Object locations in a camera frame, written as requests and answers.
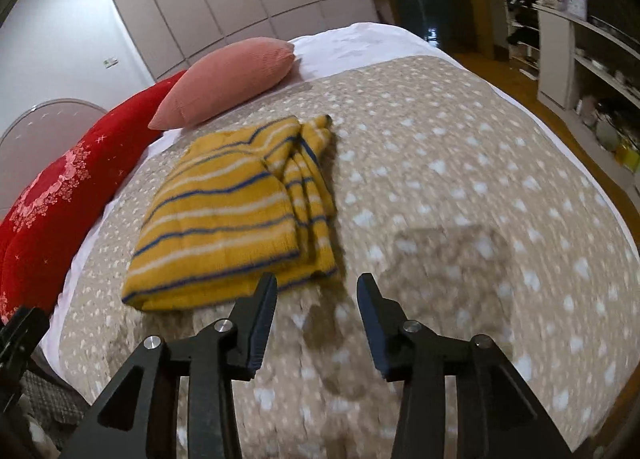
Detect yellow striped knit sweater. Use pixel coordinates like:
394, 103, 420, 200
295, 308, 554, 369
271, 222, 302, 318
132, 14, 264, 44
122, 115, 337, 312

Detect grey houndstooth cloth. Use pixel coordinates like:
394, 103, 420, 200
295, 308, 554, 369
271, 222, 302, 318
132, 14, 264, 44
21, 370, 90, 425

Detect red embroidered pillow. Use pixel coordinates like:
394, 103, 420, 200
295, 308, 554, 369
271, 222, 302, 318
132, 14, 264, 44
1, 72, 183, 323

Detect round white headboard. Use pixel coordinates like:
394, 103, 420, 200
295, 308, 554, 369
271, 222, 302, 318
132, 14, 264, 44
0, 98, 107, 218

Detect beige spotted quilt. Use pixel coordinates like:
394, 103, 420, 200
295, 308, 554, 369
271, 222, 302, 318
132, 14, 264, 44
58, 56, 639, 458

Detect pink knit cushion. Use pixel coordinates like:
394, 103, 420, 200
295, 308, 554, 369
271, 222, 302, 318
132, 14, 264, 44
149, 37, 296, 130

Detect white shelving unit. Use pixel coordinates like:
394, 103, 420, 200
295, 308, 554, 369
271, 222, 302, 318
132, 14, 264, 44
502, 0, 639, 194

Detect wall switch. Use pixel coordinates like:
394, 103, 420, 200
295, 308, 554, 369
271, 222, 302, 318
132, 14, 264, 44
103, 58, 118, 69

